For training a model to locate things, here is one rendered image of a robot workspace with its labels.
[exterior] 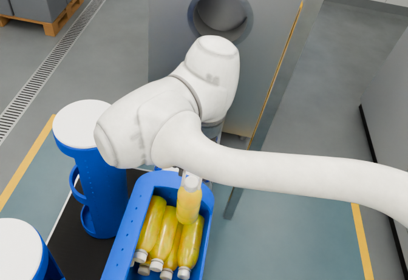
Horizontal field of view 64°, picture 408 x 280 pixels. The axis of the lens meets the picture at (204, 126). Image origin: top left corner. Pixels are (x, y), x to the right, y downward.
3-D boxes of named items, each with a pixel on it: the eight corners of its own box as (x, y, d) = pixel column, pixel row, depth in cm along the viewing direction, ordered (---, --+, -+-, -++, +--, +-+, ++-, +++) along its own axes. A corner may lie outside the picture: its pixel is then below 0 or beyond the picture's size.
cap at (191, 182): (196, 178, 91) (196, 174, 90) (200, 190, 89) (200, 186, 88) (182, 180, 90) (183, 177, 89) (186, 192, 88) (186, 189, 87)
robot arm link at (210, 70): (204, 82, 72) (158, 109, 65) (214, 18, 61) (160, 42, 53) (241, 110, 68) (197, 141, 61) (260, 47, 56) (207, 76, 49)
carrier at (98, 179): (108, 189, 218) (72, 218, 201) (92, 91, 154) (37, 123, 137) (139, 215, 208) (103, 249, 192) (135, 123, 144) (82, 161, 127)
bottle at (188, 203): (195, 202, 107) (200, 171, 92) (200, 222, 102) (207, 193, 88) (173, 206, 105) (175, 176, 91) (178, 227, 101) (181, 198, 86)
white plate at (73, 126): (91, 90, 152) (92, 92, 153) (37, 121, 136) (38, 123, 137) (134, 121, 143) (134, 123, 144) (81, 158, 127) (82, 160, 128)
